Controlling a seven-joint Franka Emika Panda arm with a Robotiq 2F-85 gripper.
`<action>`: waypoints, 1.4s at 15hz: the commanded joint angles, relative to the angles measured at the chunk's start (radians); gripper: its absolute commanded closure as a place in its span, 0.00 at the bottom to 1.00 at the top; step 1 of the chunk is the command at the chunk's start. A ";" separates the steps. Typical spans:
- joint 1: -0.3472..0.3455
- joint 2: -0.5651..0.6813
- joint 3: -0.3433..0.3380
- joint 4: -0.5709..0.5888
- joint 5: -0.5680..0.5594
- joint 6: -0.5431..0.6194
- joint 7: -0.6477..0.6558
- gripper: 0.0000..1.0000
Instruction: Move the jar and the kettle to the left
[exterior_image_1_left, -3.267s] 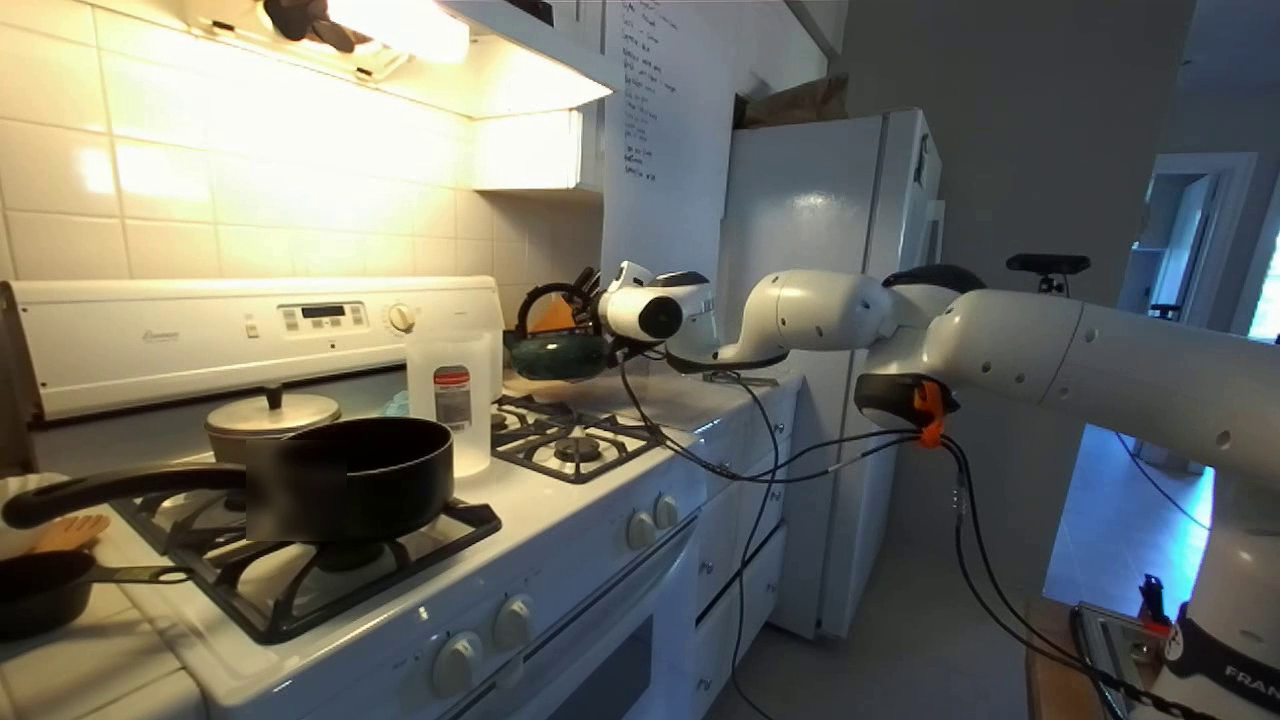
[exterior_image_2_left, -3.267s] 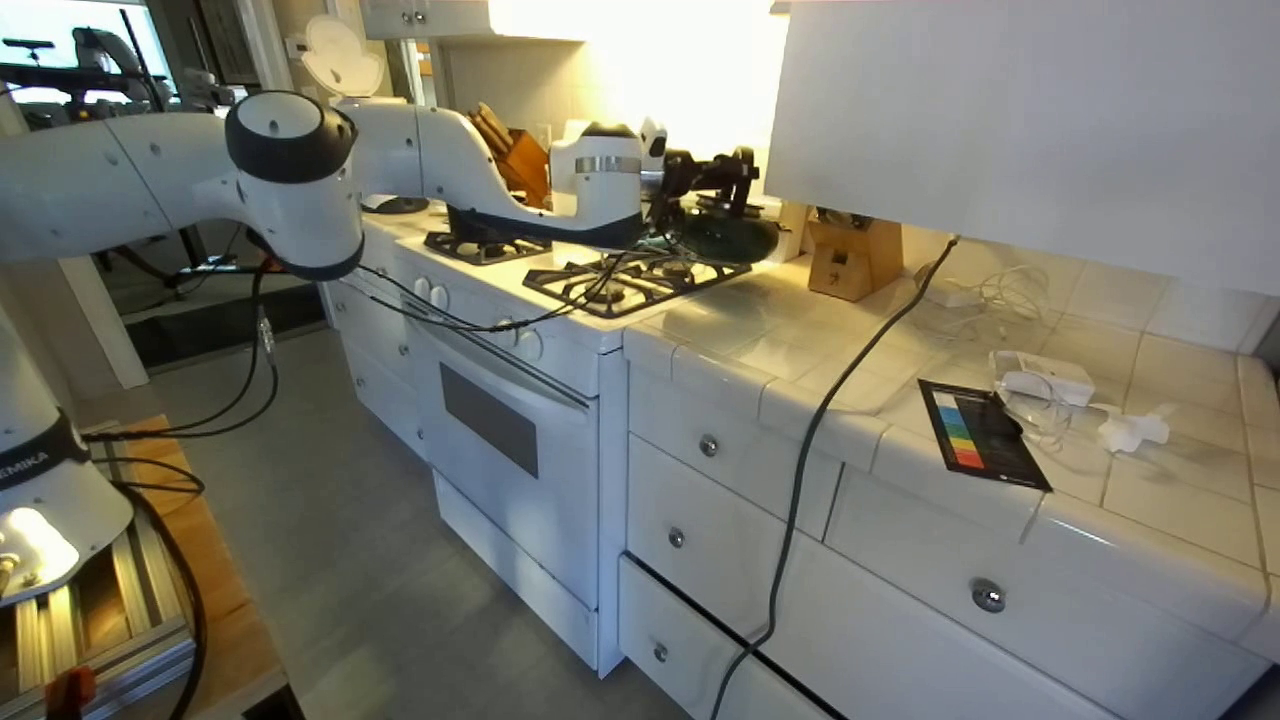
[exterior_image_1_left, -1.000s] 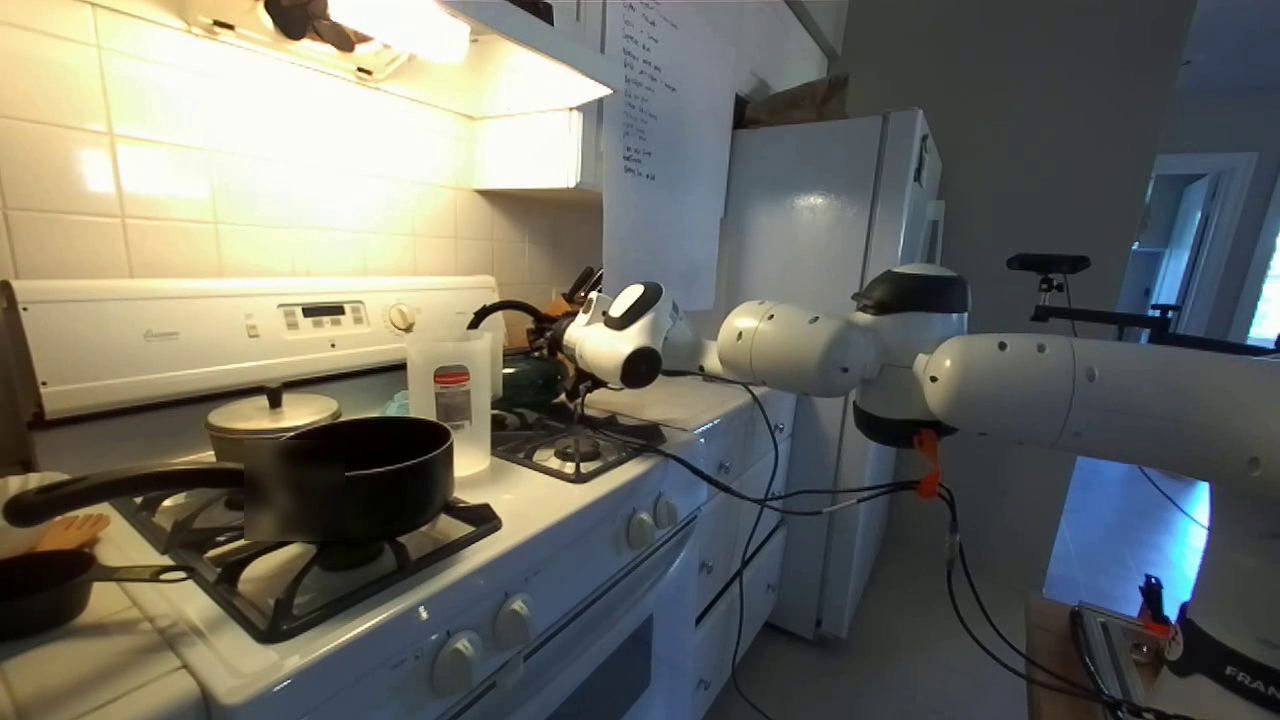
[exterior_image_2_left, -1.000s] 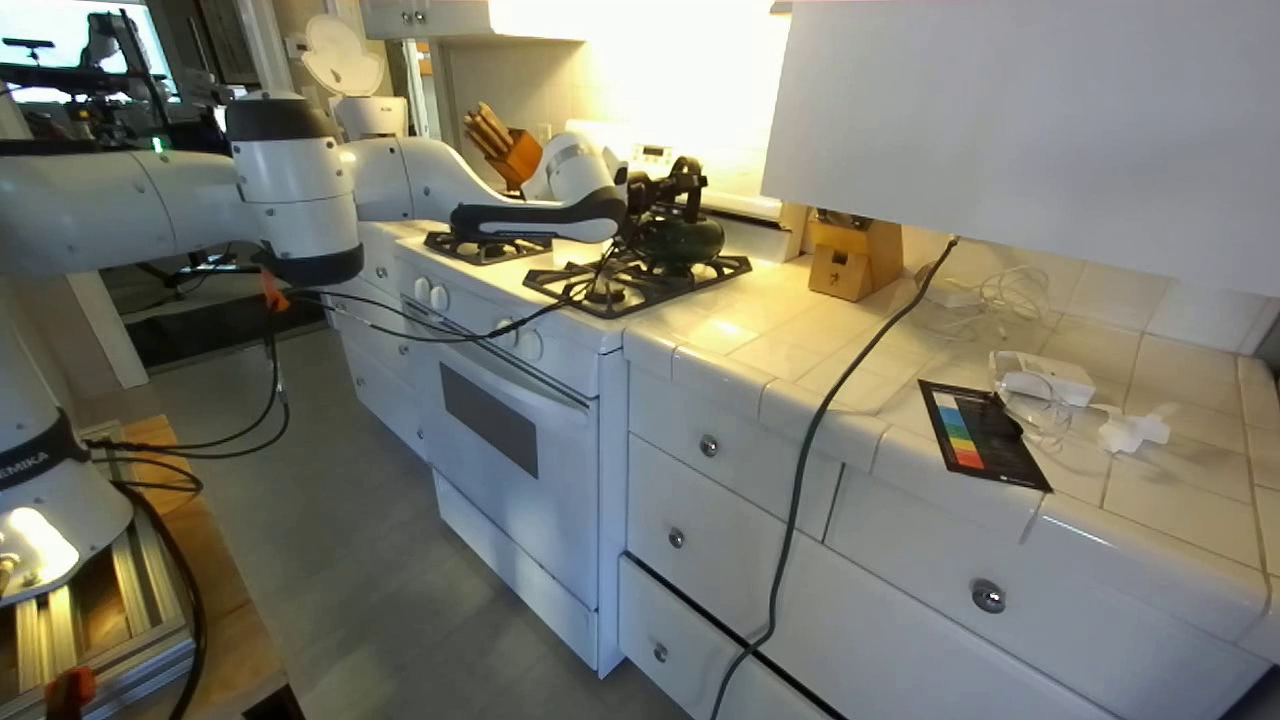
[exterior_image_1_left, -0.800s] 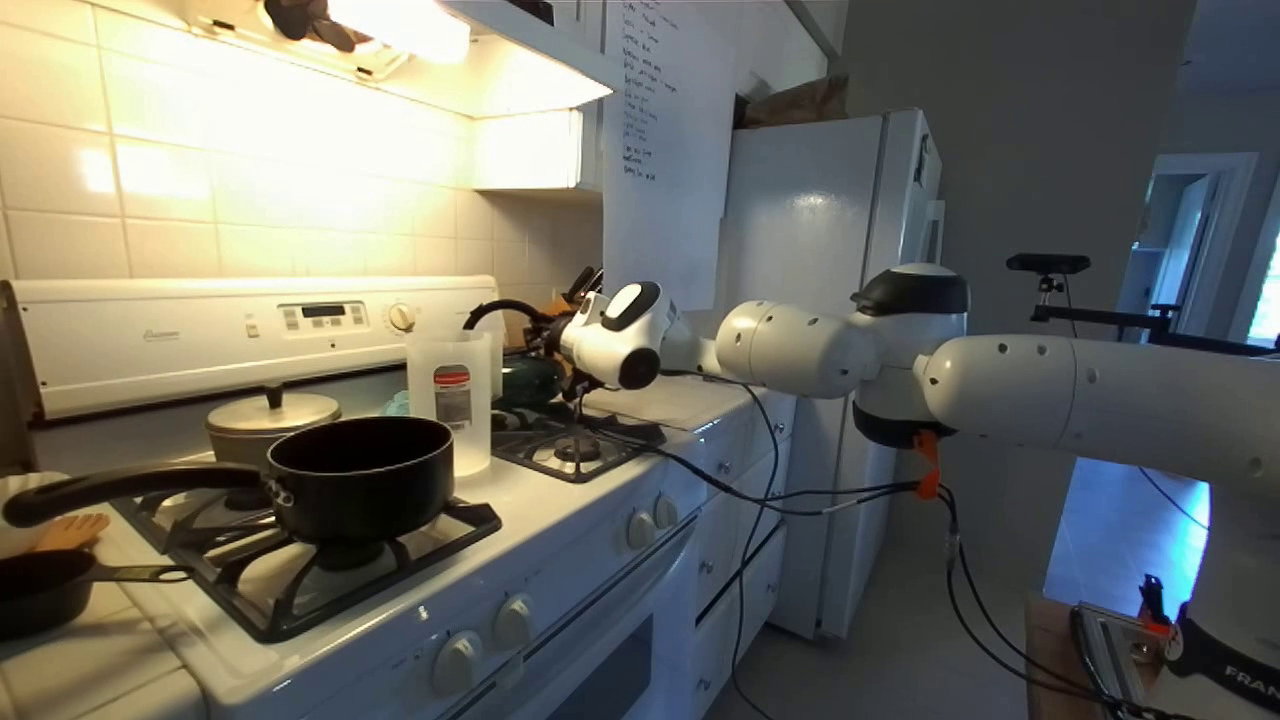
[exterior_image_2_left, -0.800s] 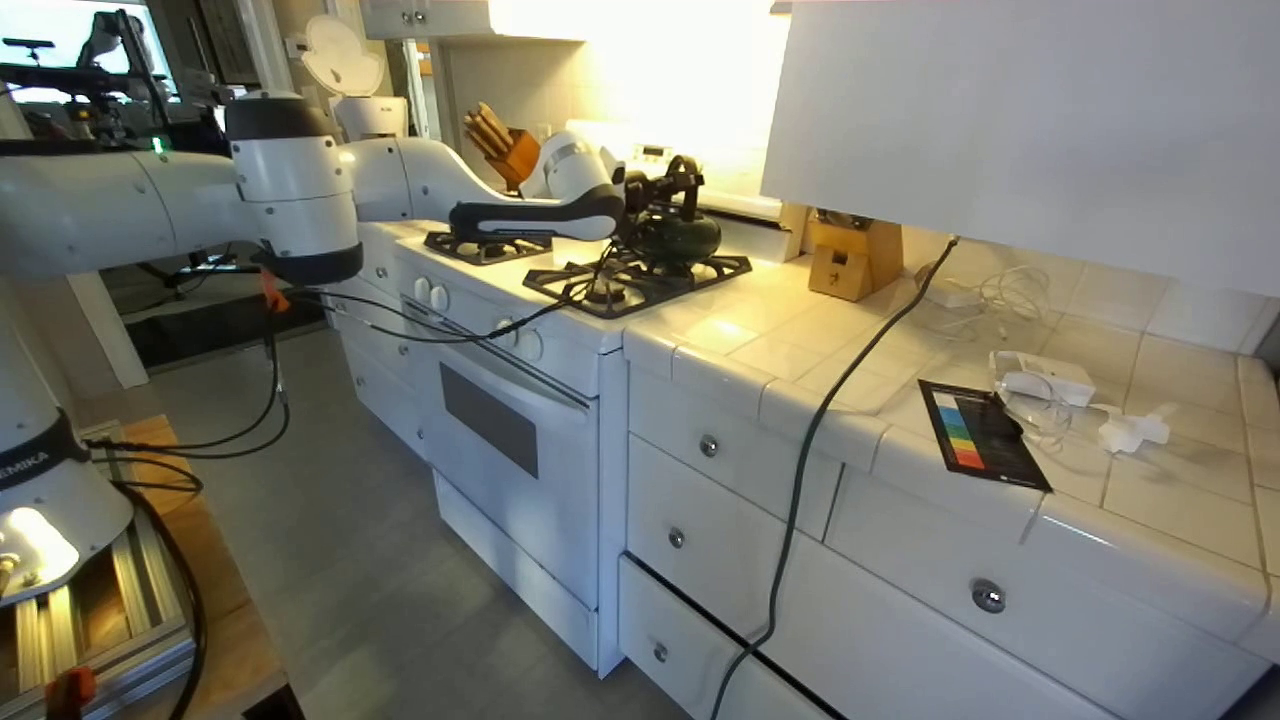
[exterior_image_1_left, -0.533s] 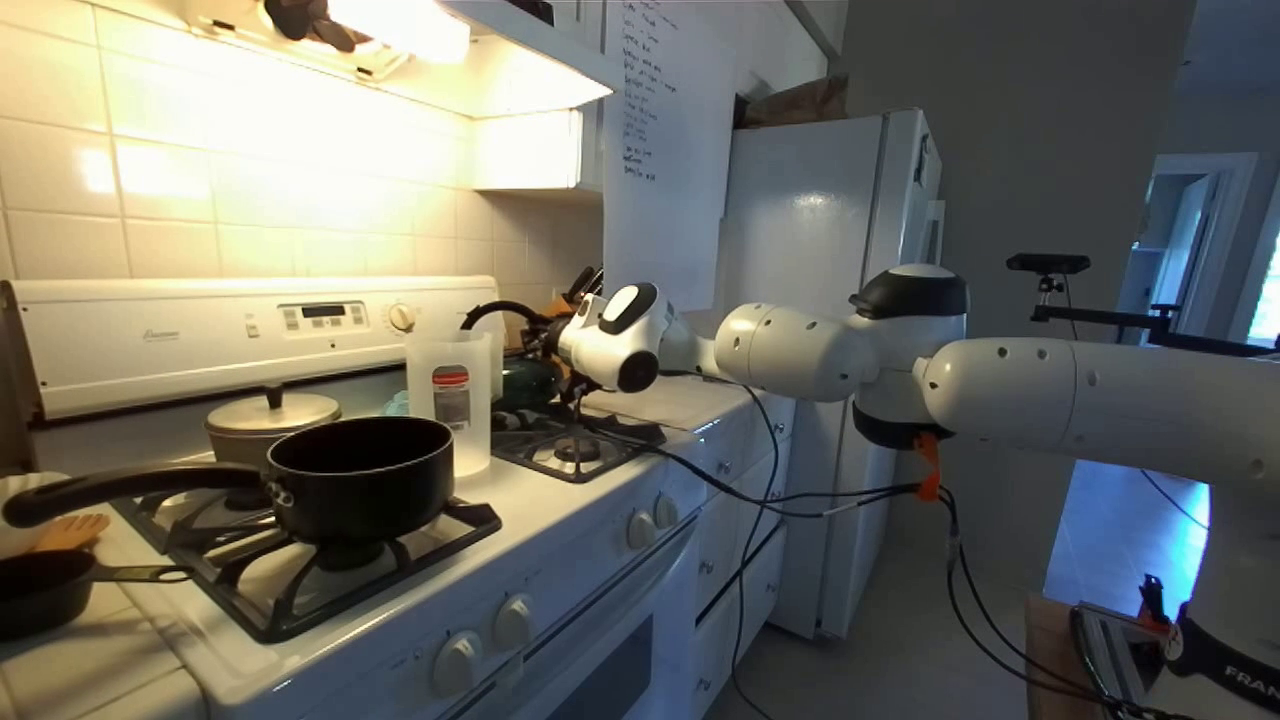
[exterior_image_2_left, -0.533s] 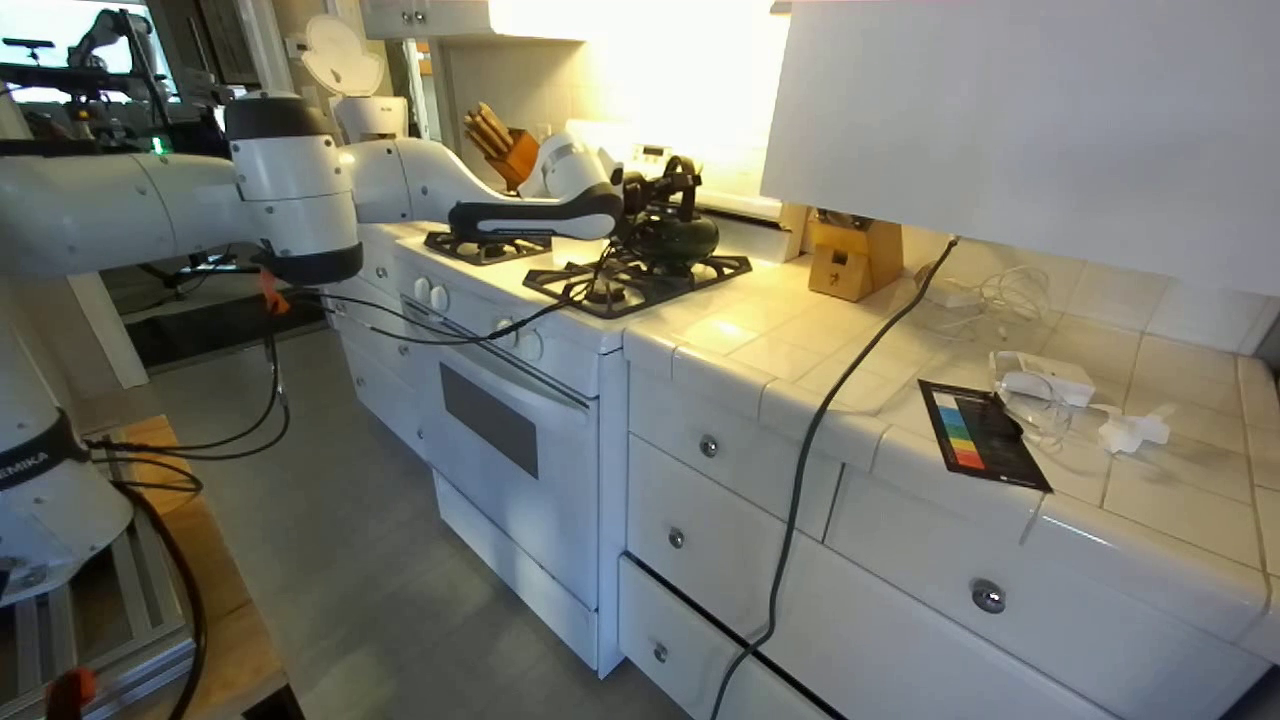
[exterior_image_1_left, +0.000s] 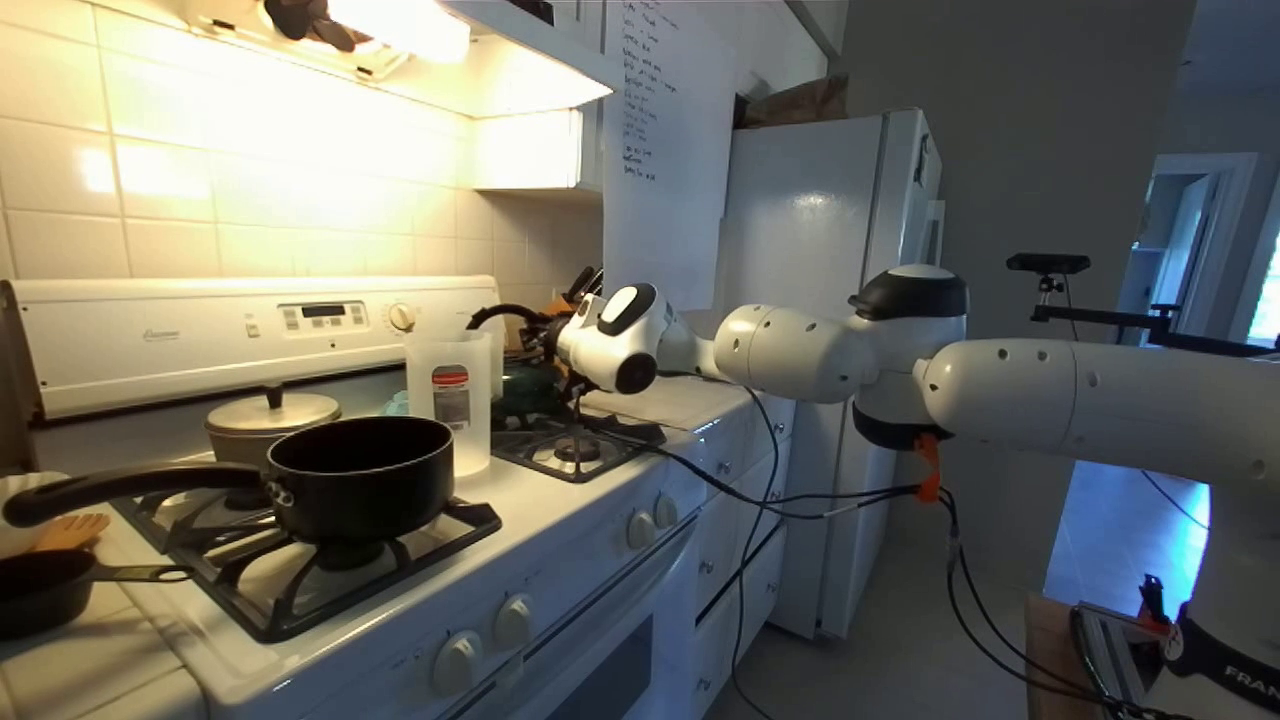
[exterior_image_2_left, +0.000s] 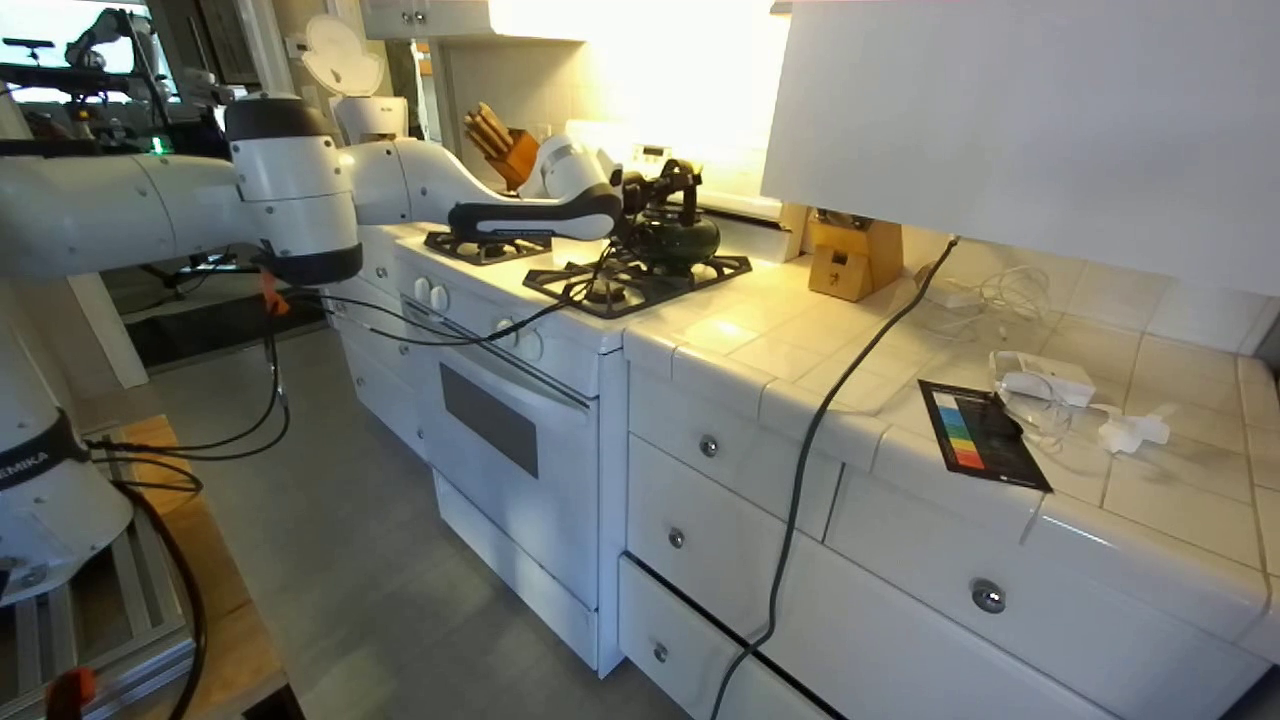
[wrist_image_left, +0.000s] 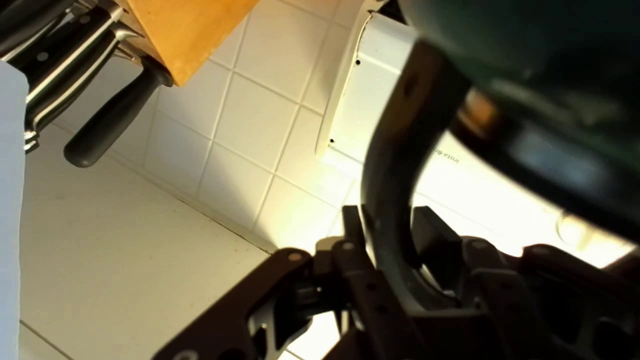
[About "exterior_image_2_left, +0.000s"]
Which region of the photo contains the aluminium slotted base frame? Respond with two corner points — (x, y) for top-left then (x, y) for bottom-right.
(0, 525), (201, 720)

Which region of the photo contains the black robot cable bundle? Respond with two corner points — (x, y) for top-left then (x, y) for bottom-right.
(78, 261), (580, 720)

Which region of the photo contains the white drawer cabinet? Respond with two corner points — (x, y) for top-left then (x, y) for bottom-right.
(617, 326), (1280, 720)

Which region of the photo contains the white gas stove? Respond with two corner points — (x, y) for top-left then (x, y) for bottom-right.
(396, 114), (792, 678)

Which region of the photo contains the white upper cabinet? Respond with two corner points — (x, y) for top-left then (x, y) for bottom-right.
(758, 0), (1280, 300)

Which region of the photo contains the crumpled clear plastic bag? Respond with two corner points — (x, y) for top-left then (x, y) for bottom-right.
(984, 346), (1179, 463)

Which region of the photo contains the red round button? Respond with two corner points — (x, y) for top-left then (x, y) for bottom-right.
(44, 664), (105, 720)

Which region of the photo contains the black cast iron stove grate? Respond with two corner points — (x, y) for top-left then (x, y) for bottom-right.
(419, 228), (557, 269)
(521, 243), (758, 324)

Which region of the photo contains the knife block with black handles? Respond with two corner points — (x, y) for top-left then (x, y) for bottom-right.
(803, 202), (907, 306)

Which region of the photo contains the black colour checker card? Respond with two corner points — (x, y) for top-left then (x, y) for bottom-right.
(915, 376), (1056, 494)

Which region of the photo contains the white narrow base cabinet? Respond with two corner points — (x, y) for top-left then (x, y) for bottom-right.
(317, 271), (433, 459)

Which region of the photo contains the knife block with tan handles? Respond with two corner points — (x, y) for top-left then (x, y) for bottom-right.
(461, 100), (544, 195)

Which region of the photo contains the black power cable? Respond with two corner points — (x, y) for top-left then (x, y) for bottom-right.
(706, 233), (965, 720)

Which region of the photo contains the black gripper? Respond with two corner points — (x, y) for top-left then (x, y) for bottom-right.
(607, 156), (712, 233)

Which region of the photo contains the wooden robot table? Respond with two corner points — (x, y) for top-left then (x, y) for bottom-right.
(71, 411), (294, 720)

